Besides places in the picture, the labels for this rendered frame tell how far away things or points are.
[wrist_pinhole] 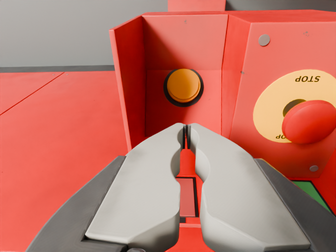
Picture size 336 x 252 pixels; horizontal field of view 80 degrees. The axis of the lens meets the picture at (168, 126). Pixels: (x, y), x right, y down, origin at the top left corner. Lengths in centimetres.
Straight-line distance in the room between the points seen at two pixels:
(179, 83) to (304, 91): 12
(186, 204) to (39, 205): 25
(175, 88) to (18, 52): 105
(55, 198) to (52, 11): 85
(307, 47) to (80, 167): 38
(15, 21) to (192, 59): 101
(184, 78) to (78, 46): 87
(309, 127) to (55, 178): 38
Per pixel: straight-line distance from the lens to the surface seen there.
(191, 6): 83
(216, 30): 24
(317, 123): 19
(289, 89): 20
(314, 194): 26
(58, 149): 48
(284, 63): 19
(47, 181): 42
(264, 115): 20
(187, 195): 22
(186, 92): 23
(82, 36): 105
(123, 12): 97
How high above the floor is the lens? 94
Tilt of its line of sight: 57 degrees down
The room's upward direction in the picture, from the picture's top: 175 degrees counter-clockwise
